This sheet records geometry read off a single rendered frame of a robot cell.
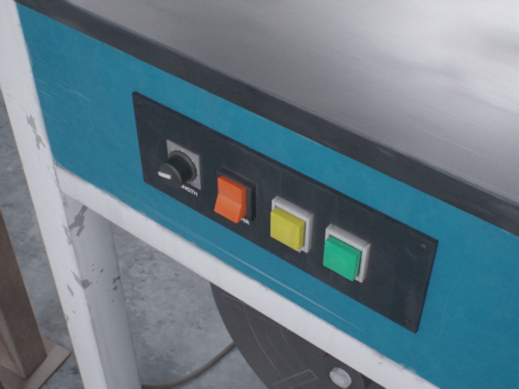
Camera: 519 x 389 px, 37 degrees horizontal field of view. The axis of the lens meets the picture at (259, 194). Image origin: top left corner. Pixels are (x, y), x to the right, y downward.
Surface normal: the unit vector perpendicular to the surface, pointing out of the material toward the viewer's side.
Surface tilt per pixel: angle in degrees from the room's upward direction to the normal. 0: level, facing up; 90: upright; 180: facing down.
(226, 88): 90
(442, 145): 0
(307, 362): 90
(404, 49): 0
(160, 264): 0
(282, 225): 90
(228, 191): 89
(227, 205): 67
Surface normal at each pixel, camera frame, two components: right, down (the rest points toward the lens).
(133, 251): 0.00, -0.73
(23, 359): 0.87, 0.34
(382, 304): -0.61, 0.55
